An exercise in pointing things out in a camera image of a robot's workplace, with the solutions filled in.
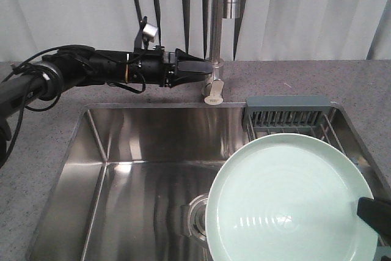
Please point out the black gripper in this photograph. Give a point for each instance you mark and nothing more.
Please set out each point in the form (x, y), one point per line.
(158, 67)

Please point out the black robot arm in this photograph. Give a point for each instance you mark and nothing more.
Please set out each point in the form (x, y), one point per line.
(48, 74)

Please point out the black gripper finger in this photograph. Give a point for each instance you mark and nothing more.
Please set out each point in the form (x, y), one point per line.
(376, 213)

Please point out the sink drain strainer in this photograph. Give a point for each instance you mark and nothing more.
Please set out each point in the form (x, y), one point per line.
(193, 217)

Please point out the stainless steel sink basin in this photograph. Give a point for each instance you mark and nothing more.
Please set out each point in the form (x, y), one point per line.
(128, 170)

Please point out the grey wire dish drying rack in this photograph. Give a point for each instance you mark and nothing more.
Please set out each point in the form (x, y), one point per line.
(318, 117)

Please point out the chrome kitchen faucet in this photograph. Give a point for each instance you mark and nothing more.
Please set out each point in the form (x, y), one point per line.
(214, 83)

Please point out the light green round plate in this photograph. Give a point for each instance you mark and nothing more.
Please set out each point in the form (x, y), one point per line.
(288, 197)

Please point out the white pleated curtain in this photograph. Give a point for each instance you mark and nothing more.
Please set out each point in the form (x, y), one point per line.
(267, 30)

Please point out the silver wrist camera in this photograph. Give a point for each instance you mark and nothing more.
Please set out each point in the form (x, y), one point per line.
(145, 35)

